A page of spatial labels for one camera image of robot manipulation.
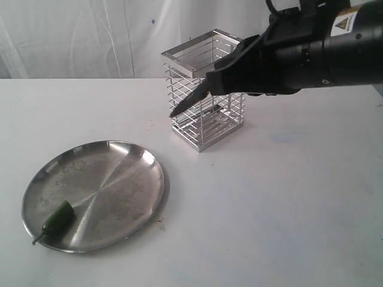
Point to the black handled knife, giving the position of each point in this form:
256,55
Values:
195,96

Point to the green cucumber piece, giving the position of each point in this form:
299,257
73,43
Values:
57,221

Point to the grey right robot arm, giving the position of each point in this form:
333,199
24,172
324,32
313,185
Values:
353,48

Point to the white backdrop curtain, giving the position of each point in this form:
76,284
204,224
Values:
111,39

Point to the wire metal utensil basket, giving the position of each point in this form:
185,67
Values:
198,117

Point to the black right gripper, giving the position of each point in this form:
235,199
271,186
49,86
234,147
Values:
287,57

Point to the round steel plate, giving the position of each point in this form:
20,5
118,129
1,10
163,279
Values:
116,188

